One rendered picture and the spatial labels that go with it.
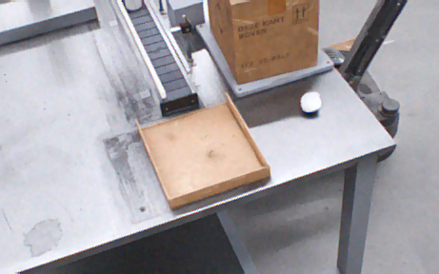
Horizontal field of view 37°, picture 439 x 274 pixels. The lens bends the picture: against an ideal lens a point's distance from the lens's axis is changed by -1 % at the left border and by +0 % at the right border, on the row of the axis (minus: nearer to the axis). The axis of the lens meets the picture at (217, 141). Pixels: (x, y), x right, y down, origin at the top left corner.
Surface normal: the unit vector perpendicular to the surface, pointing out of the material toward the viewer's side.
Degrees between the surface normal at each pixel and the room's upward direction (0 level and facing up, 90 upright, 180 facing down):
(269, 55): 90
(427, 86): 0
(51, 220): 0
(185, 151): 0
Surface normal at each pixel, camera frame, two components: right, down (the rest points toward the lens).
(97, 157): -0.08, -0.70
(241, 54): 0.27, 0.67
